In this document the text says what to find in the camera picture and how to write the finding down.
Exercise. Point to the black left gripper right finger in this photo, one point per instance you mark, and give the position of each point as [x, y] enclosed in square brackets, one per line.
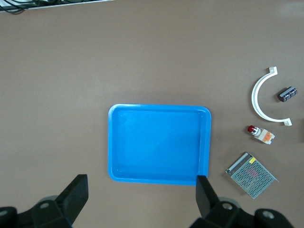
[206, 202]

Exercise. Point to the white table edge rail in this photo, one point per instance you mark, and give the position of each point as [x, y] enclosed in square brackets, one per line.
[47, 6]

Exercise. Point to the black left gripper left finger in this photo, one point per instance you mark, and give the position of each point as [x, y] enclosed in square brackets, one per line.
[69, 202]

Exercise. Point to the perforated metal power supply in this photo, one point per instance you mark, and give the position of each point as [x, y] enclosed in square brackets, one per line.
[251, 177]

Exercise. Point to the blue plastic tray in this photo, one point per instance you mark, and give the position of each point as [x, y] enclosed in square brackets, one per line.
[154, 142]

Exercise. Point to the black cylindrical capacitor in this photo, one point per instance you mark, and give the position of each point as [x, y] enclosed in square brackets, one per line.
[287, 94]

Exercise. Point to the red push button switch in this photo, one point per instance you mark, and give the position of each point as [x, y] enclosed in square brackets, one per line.
[263, 136]

